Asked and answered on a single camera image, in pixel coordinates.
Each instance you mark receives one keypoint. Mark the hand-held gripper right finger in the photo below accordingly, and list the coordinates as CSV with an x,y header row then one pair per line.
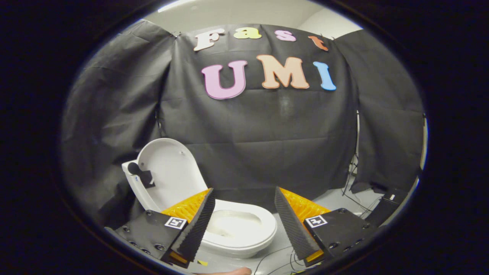
x,y
294,229

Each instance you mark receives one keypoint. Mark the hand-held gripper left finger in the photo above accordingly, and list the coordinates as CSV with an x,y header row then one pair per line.
x,y
195,229

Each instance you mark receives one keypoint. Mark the white toilet lid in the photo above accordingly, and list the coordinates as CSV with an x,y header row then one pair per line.
x,y
172,172

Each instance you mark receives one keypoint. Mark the white toilet bowl with seat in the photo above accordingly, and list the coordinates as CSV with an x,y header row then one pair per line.
x,y
263,229

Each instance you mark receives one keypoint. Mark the short yellow black floor tape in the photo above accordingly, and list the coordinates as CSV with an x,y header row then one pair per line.
x,y
202,262

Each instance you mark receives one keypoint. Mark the black box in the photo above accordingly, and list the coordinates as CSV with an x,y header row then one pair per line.
x,y
386,208

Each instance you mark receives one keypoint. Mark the metal backdrop stand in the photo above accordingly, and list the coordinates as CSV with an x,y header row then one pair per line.
x,y
353,152

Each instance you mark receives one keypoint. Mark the black backdrop cloth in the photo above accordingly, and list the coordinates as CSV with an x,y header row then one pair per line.
x,y
267,126

